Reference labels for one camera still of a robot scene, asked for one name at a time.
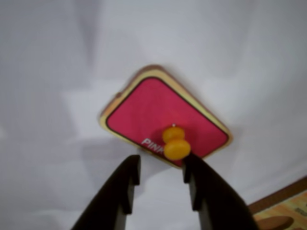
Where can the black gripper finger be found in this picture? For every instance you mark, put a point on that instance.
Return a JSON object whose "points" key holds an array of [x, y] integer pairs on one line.
{"points": [[115, 191], [216, 203]]}

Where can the pink rectangle piece yellow pin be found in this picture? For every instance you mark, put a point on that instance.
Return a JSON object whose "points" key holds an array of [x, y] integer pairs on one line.
{"points": [[156, 107]]}

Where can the wooden shape puzzle board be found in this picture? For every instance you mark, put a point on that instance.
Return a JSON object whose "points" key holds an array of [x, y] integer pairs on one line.
{"points": [[287, 206]]}

